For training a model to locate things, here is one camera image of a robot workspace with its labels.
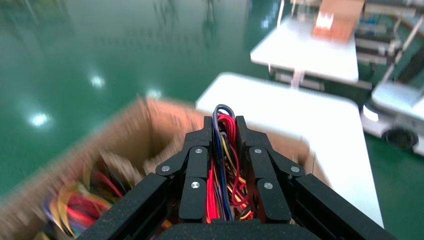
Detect colourful wire bundle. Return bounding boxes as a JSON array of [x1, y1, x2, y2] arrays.
[[205, 103, 255, 223]]

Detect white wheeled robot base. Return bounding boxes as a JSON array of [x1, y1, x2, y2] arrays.
[[360, 80, 424, 157]]

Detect brown cardboard box with dividers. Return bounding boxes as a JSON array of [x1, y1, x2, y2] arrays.
[[0, 96, 332, 240]]

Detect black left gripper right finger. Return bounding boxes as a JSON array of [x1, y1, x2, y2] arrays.
[[235, 115, 395, 240]]

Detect white background table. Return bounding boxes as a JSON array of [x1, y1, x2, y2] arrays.
[[250, 15, 374, 93]]

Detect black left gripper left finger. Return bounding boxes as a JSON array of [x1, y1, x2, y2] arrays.
[[77, 115, 213, 240]]

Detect metal storage rack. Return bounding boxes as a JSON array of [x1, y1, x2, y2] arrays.
[[354, 0, 424, 84]]

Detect brown cardboard carton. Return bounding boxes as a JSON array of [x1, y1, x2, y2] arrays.
[[310, 0, 366, 43]]

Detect coloured wires inside box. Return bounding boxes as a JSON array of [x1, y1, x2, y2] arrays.
[[42, 158, 133, 239]]

